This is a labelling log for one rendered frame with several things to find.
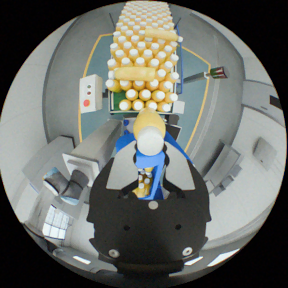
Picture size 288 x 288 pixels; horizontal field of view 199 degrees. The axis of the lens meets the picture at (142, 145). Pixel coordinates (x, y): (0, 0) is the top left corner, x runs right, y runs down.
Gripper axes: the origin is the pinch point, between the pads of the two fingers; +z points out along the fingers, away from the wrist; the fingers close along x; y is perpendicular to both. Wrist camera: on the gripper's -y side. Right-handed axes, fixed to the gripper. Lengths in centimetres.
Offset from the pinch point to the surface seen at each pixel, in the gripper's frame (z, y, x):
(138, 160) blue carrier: 14.6, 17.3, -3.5
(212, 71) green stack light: 26.4, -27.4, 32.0
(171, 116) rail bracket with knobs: 40.8, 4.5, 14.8
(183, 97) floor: 149, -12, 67
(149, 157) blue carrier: 15.3, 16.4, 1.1
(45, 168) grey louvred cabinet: 13, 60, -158
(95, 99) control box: 27.4, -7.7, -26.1
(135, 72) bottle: 24.2, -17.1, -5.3
